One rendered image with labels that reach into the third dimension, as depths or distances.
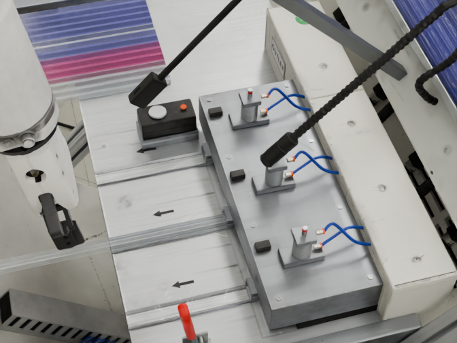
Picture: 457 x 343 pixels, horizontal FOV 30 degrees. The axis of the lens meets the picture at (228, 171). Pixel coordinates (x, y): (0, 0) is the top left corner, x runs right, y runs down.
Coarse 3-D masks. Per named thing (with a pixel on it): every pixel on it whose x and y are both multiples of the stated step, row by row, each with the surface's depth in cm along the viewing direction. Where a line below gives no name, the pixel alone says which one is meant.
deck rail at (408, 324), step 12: (372, 324) 99; (384, 324) 99; (396, 324) 99; (408, 324) 99; (420, 324) 99; (324, 336) 98; (336, 336) 98; (348, 336) 98; (360, 336) 98; (372, 336) 98; (384, 336) 98; (396, 336) 99
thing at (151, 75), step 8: (152, 72) 97; (144, 80) 98; (152, 80) 97; (160, 80) 97; (136, 88) 98; (144, 88) 97; (152, 88) 98; (160, 88) 98; (128, 96) 99; (136, 96) 98; (144, 96) 98; (152, 96) 98; (136, 104) 99; (144, 104) 99
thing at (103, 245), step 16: (176, 224) 108; (192, 224) 108; (208, 224) 108; (224, 224) 109; (96, 240) 106; (112, 240) 106; (128, 240) 106; (144, 240) 107; (32, 256) 105; (48, 256) 105; (64, 256) 105; (80, 256) 106; (0, 272) 104
